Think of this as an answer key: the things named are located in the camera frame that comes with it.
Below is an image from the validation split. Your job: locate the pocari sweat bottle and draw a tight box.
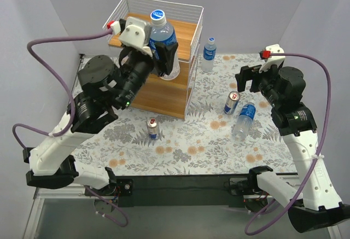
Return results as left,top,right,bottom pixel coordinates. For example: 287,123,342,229
232,102,256,141
201,37,217,72
149,9,180,80

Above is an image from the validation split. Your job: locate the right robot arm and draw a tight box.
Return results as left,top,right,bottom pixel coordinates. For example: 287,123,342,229
235,65,349,233

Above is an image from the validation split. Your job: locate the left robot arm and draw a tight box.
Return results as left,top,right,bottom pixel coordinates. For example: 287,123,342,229
23,42,178,195

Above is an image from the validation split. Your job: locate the right Red Bull can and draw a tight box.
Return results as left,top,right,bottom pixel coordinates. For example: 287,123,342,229
224,91,240,115

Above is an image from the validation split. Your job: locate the red bull can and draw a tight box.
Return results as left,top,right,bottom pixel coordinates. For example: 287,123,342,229
146,117,160,140
224,91,240,115

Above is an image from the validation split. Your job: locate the lying Pocari Sweat bottle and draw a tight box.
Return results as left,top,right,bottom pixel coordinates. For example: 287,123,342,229
232,102,256,141

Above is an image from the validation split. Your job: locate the left Red Bull can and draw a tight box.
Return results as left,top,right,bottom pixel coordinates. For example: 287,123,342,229
146,117,160,140

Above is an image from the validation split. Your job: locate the floral tablecloth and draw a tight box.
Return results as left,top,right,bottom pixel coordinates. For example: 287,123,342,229
73,54,295,176

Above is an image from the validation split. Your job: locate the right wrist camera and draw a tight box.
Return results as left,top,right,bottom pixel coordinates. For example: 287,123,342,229
259,44,285,73

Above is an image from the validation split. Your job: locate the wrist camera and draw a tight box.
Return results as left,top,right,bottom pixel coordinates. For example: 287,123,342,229
259,44,285,73
119,16,153,57

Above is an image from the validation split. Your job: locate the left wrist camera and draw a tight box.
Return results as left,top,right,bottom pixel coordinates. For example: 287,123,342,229
119,16,153,57

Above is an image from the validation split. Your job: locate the white wire wooden shelf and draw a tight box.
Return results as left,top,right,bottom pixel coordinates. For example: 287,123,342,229
107,0,204,119

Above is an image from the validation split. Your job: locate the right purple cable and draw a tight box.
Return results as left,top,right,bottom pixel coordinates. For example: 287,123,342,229
244,52,330,236

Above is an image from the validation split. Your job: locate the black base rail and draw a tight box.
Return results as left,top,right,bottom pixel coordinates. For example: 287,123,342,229
92,174,267,207

